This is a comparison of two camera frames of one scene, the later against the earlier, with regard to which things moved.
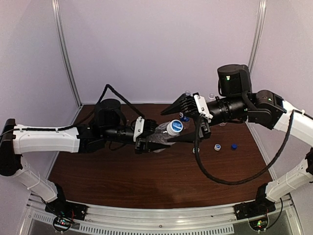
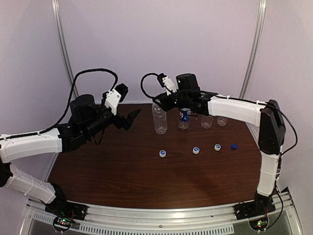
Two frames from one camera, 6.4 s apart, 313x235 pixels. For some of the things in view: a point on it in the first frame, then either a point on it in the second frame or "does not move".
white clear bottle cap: (174, 127) to (162, 153)
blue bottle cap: (234, 147) does not move
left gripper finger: (154, 146) to (130, 118)
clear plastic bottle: (160, 135) to (160, 119)
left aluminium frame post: (55, 7) does not move
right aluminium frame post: (258, 35) does not move
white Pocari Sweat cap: (217, 147) does not move
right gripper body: (204, 125) to (164, 103)
